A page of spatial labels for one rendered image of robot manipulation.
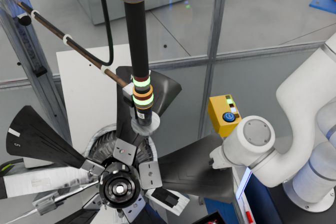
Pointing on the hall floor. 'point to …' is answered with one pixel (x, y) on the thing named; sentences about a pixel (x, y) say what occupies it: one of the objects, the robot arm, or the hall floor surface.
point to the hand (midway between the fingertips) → (222, 164)
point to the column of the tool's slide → (16, 42)
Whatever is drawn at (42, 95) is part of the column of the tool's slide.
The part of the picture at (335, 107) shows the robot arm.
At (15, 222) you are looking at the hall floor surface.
